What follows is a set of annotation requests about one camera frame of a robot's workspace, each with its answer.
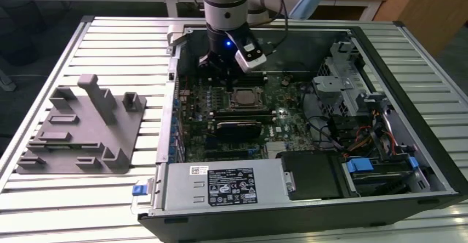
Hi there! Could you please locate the orange wire bundle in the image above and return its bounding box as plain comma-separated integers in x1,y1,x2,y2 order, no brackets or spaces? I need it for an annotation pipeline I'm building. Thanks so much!
342,135,372,157

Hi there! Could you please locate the grey chair leg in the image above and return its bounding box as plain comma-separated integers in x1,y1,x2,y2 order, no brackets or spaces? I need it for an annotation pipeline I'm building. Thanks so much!
0,69,16,92

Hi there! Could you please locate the wooden cabinet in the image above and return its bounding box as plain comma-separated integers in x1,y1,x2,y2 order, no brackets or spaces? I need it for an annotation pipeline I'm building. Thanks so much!
375,0,468,56

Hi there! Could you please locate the hard disk in blue carrier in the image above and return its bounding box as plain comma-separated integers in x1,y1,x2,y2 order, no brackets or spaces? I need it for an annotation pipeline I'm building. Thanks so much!
342,156,432,197

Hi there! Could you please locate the black expansion slot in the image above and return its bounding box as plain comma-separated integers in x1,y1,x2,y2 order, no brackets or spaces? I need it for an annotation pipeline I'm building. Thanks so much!
204,150,258,158

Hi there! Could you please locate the black plastic shroud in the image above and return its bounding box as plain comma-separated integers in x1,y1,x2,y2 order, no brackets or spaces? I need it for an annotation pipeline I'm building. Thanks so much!
280,151,352,201

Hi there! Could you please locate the grey parts rack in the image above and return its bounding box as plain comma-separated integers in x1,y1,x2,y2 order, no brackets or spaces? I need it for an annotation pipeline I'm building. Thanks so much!
15,74,148,174

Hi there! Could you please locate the silver chipset heatsink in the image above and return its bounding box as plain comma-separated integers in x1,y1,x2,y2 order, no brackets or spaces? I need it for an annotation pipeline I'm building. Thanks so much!
266,141,288,155

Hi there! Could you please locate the silver drive cage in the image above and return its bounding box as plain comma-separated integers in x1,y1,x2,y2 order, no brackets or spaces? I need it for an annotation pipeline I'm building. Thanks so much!
311,41,371,117

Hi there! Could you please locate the black PC case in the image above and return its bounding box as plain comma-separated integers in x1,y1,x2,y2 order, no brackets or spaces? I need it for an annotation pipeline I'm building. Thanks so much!
131,20,468,243

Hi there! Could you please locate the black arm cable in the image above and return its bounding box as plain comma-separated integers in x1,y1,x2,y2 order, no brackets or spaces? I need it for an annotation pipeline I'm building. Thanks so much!
262,0,290,56

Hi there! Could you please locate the silver CPU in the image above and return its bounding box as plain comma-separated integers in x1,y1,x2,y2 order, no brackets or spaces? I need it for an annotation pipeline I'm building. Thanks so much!
235,90,259,105

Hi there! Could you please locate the green motherboard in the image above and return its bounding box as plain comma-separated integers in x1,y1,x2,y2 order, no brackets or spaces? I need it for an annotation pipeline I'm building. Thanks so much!
175,74,320,163

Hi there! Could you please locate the metal socket cover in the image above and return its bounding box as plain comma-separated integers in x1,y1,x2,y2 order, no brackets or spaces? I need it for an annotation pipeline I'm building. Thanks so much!
228,87,267,110

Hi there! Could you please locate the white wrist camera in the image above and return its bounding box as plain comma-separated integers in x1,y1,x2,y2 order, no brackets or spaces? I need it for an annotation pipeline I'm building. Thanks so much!
234,42,268,73

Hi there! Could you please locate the silver power supply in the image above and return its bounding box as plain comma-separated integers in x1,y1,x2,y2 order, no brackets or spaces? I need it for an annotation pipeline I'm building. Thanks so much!
155,159,292,211

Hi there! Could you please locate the black graphics card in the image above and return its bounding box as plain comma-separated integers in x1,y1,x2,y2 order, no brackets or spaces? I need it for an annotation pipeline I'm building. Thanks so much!
214,120,263,140

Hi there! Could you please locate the red wire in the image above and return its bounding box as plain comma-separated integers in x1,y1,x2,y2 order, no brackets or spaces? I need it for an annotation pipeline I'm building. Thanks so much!
388,132,399,156

